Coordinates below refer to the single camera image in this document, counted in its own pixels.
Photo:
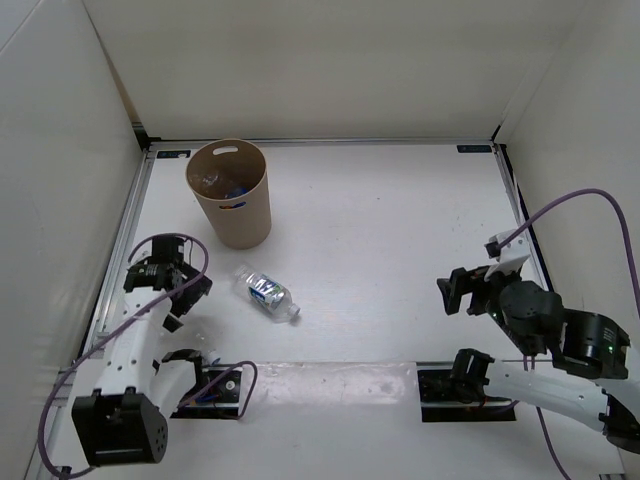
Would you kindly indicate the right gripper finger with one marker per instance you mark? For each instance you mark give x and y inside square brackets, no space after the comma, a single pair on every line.
[461,275]
[452,292]

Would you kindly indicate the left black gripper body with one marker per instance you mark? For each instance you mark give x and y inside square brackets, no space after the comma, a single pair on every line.
[187,272]

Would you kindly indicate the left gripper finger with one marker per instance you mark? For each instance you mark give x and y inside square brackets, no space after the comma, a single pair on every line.
[184,301]
[172,323]

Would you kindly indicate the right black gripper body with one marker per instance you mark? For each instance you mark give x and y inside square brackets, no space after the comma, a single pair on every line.
[490,305]

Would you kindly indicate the clear unlabelled plastic bottle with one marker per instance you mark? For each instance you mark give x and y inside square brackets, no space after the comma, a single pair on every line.
[205,345]

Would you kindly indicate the green blue label bottle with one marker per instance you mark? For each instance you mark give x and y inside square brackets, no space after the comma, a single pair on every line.
[269,296]

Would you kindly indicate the blue label plastic bottle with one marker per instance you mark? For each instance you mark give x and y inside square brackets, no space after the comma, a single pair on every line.
[220,186]

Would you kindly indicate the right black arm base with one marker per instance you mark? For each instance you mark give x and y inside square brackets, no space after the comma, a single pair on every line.
[444,401]

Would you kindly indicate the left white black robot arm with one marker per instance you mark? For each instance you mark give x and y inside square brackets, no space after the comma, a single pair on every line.
[124,420]

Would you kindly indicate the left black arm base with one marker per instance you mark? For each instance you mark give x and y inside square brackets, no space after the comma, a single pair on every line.
[219,402]

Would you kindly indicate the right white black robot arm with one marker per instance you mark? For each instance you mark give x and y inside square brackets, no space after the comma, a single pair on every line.
[582,344]

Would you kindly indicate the tan cylindrical waste bin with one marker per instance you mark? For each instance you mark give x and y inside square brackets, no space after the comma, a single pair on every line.
[239,228]

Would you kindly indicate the left blue corner sticker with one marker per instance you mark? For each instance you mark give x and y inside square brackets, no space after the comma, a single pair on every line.
[173,154]

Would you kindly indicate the blue corner sticker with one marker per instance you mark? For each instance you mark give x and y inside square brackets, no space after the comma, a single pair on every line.
[474,148]
[173,154]

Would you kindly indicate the right blue corner sticker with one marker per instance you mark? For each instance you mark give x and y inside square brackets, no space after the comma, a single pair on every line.
[474,148]

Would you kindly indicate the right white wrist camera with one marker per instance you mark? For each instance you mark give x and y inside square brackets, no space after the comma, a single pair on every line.
[510,256]

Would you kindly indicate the left aluminium frame rail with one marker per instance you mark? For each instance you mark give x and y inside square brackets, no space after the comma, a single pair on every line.
[121,248]

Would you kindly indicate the aluminium frame rail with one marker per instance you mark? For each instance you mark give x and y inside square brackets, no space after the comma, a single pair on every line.
[121,248]
[521,213]

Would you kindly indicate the right aluminium frame rail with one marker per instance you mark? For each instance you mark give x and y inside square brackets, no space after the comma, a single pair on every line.
[521,213]

